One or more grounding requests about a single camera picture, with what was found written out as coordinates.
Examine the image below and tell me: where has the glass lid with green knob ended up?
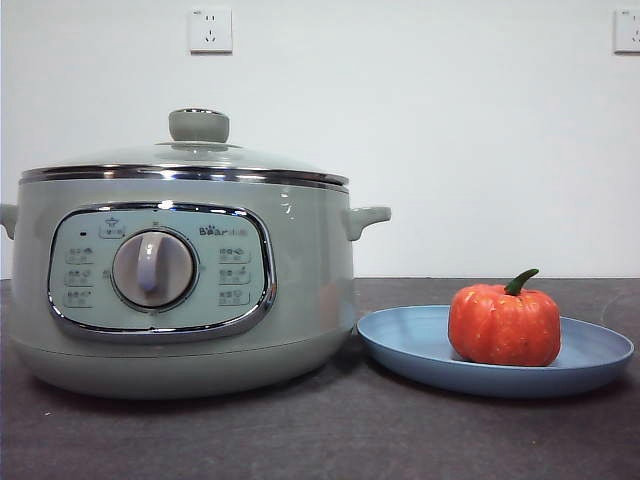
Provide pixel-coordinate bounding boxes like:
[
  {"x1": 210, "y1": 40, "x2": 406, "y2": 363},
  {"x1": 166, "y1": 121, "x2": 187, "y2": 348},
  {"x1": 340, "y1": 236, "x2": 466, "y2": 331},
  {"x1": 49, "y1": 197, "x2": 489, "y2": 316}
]
[{"x1": 19, "y1": 107, "x2": 350, "y2": 189}]

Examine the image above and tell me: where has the orange pumpkin with green stem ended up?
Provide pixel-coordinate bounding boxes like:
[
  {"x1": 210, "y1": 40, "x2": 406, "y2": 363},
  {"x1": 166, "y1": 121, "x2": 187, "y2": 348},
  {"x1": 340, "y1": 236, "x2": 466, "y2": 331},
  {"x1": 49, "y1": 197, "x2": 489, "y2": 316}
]
[{"x1": 448, "y1": 268, "x2": 562, "y2": 367}]

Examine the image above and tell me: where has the pale green electric steamer pot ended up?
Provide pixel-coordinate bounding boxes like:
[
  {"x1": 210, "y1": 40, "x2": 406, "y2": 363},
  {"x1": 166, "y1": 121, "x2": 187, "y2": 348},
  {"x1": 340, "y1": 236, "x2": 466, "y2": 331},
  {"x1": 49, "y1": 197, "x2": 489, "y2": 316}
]
[{"x1": 0, "y1": 172, "x2": 392, "y2": 400}]

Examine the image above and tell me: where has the blue round plate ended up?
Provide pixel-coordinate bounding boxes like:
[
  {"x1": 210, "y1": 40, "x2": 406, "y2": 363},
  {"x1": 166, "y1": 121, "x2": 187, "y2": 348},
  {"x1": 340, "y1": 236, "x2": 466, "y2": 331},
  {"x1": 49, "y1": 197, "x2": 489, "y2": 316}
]
[{"x1": 357, "y1": 304, "x2": 636, "y2": 399}]

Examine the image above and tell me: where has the white wall socket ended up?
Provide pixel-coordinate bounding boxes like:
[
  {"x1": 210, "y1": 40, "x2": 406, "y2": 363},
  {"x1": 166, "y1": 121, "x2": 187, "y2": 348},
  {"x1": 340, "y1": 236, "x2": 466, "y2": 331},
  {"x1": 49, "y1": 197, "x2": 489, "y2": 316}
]
[
  {"x1": 613, "y1": 8, "x2": 640, "y2": 54},
  {"x1": 188, "y1": 7, "x2": 234, "y2": 55}
]

